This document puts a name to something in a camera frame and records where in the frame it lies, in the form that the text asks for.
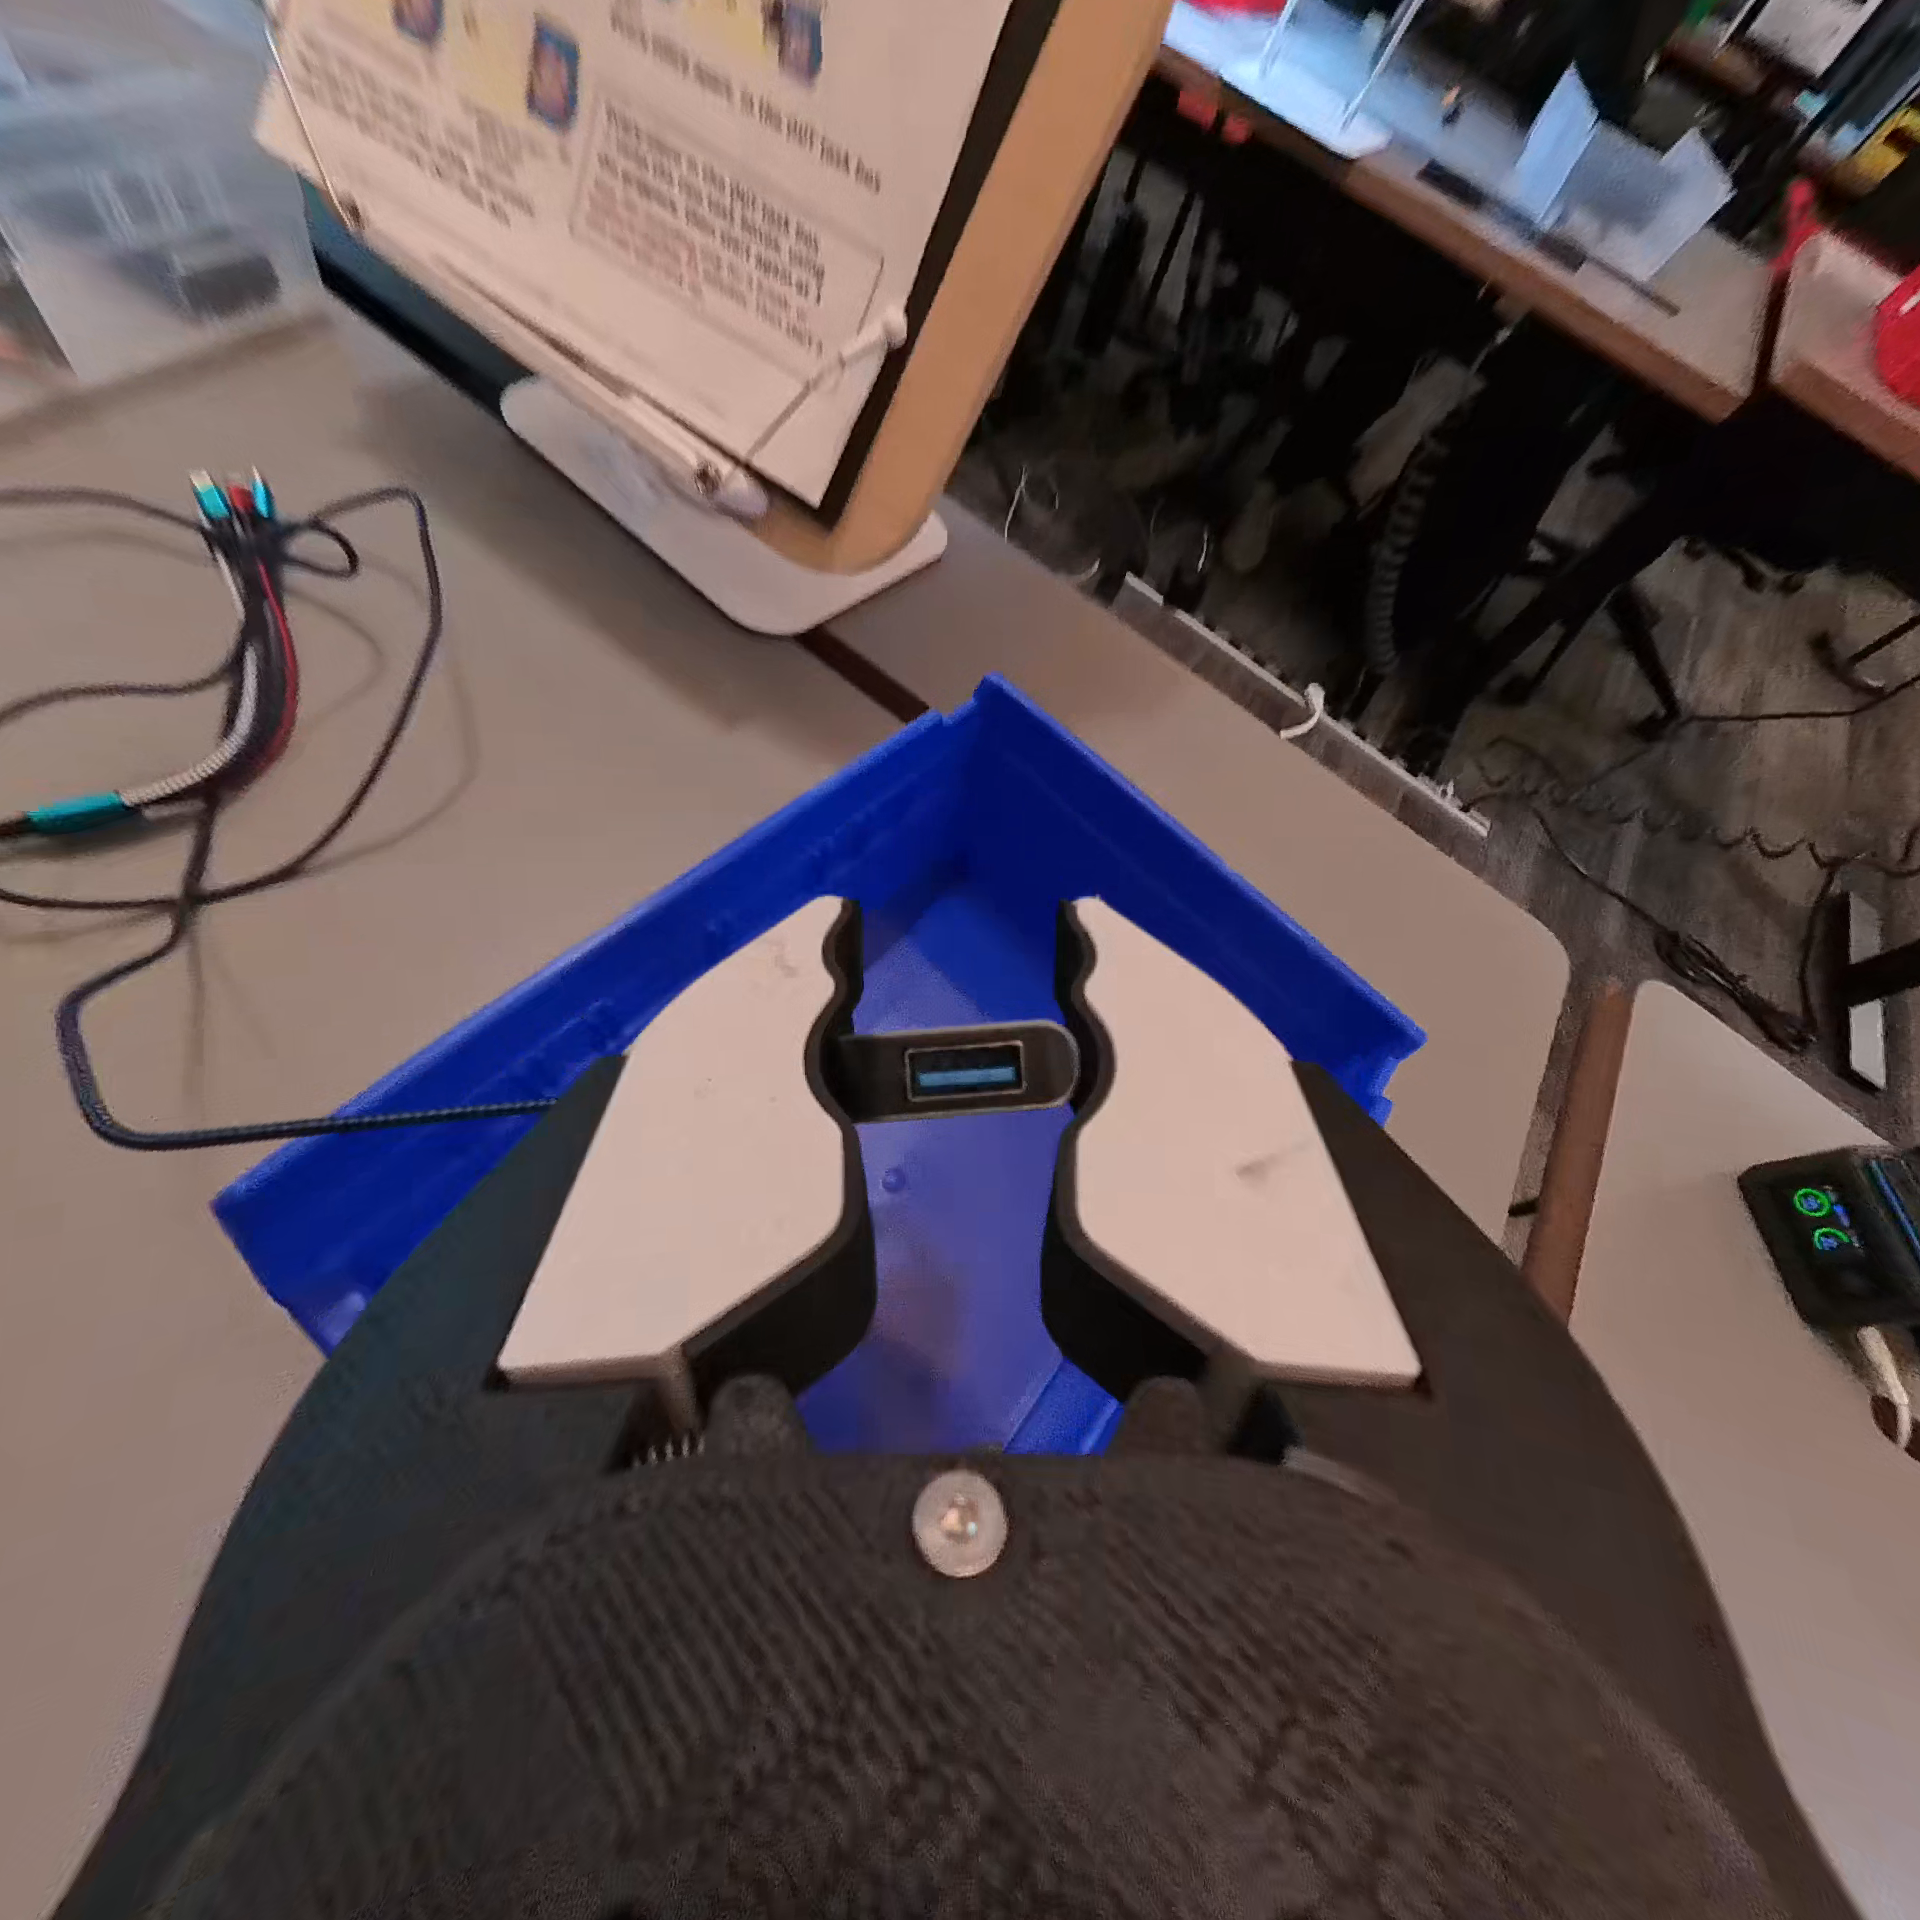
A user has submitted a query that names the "dark grey USB hub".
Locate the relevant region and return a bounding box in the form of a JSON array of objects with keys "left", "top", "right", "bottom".
[{"left": 819, "top": 1020, "right": 1084, "bottom": 1125}]

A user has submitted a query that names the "white cable tray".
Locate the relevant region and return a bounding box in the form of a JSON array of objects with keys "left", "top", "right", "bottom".
[{"left": 1118, "top": 576, "right": 1495, "bottom": 836}]

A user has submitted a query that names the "black power station with display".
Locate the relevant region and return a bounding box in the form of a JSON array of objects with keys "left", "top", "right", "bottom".
[{"left": 1736, "top": 1147, "right": 1920, "bottom": 1330}]

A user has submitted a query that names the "black braided hub cable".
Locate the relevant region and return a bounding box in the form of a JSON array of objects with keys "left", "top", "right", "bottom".
[{"left": 56, "top": 839, "right": 559, "bottom": 1154}]

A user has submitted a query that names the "clear plastic box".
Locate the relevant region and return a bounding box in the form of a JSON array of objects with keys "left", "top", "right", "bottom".
[{"left": 0, "top": 0, "right": 325, "bottom": 385}]

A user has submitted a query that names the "grey desk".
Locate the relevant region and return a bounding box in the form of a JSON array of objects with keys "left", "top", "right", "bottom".
[
  {"left": 1568, "top": 983, "right": 1920, "bottom": 1920},
  {"left": 0, "top": 300, "right": 1575, "bottom": 1920}
]

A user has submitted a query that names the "instruction sheet on stand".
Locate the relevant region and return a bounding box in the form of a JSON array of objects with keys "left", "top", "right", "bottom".
[{"left": 256, "top": 0, "right": 1179, "bottom": 641}]

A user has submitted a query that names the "wooden workbench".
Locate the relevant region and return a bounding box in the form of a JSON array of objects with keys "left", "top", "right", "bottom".
[{"left": 1153, "top": 0, "right": 1920, "bottom": 483}]

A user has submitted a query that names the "multi-head charging cable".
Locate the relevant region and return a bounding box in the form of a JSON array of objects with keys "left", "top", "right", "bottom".
[{"left": 0, "top": 469, "right": 453, "bottom": 916}]

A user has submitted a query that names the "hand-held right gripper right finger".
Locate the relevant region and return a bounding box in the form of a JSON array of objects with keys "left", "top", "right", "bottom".
[{"left": 1037, "top": 896, "right": 1424, "bottom": 1393}]

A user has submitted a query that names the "white cable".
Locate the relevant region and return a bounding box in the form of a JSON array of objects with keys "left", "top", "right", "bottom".
[{"left": 1852, "top": 1319, "right": 1920, "bottom": 1457}]

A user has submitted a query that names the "blue plastic bin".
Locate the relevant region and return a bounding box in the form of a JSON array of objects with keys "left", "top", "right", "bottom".
[{"left": 211, "top": 674, "right": 1427, "bottom": 1460}]

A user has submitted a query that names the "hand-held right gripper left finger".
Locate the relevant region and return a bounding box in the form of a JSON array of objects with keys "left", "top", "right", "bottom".
[{"left": 496, "top": 896, "right": 880, "bottom": 1396}]

